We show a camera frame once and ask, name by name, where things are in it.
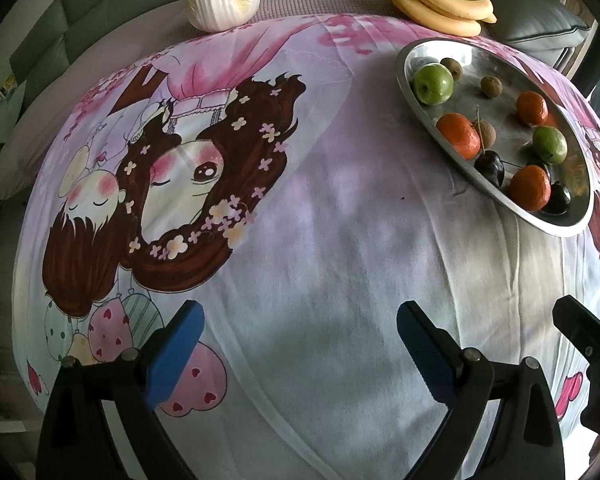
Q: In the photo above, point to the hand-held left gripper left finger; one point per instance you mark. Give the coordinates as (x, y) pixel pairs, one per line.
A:
(175, 350)

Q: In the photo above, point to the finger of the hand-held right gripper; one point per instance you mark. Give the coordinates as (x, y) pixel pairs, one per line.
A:
(580, 325)

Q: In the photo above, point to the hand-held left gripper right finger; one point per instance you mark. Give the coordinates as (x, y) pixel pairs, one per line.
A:
(425, 350)

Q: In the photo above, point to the dark cherry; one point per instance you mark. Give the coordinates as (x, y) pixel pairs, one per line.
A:
(490, 169)
(557, 199)

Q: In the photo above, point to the orange mandarin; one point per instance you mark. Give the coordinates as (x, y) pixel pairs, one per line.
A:
(532, 108)
(457, 135)
(530, 188)

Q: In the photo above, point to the small green fruit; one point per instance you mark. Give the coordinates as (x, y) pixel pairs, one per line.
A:
(550, 145)

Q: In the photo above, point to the round metal plate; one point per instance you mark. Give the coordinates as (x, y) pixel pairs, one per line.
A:
(512, 132)

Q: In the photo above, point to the brown longan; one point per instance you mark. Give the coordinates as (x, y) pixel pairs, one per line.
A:
(486, 132)
(491, 86)
(451, 68)

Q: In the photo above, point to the large green fruit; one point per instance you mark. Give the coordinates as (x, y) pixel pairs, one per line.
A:
(432, 85)

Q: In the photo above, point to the printed cartoon blanket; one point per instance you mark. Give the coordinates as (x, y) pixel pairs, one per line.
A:
(330, 260)

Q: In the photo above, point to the pale green cushion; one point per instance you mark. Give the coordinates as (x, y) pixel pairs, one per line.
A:
(5, 120)

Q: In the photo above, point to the grey-green sofa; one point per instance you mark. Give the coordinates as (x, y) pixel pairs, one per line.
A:
(105, 0)

